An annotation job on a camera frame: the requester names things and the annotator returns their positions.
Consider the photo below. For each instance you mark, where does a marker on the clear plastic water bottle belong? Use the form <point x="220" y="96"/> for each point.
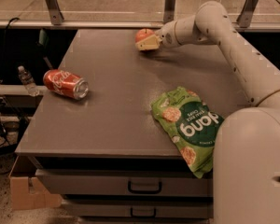
<point x="28" y="81"/>

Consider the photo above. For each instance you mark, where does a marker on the metal railing post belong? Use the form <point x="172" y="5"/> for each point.
<point x="55" y="14"/>
<point x="246" y="15"/>
<point x="169" y="10"/>

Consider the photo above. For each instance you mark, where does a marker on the grey drawer cabinet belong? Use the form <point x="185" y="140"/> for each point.
<point x="112" y="128"/>

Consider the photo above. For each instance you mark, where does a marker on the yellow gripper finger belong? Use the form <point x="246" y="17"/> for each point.
<point x="152" y="42"/>

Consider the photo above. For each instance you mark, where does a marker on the lower grey drawer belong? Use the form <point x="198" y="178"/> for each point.
<point x="134" y="208"/>

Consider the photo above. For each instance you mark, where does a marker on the grey drawer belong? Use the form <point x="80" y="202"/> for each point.
<point x="134" y="208"/>
<point x="118" y="183"/>

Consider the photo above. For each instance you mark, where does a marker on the cardboard box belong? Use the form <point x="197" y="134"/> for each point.
<point x="27" y="192"/>

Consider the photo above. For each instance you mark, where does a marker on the middle metal railing post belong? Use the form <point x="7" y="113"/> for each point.
<point x="169" y="10"/>

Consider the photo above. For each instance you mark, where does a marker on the upper grey drawer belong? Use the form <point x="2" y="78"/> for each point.
<point x="118" y="183"/>

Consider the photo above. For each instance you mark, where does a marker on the green rice chips bag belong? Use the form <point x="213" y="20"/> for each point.
<point x="191" y="125"/>

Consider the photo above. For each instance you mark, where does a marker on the red cola can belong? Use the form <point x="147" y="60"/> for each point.
<point x="66" y="84"/>

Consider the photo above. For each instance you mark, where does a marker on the green handled tool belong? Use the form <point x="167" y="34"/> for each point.
<point x="42" y="44"/>

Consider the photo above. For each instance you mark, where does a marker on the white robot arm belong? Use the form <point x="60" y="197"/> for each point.
<point x="246" y="174"/>

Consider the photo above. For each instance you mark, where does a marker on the red apple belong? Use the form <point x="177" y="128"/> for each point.
<point x="142" y="34"/>

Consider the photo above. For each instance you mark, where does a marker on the left metal railing post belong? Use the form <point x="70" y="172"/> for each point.
<point x="55" y="14"/>

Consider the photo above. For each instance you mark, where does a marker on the right metal railing post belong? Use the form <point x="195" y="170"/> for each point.
<point x="246" y="15"/>

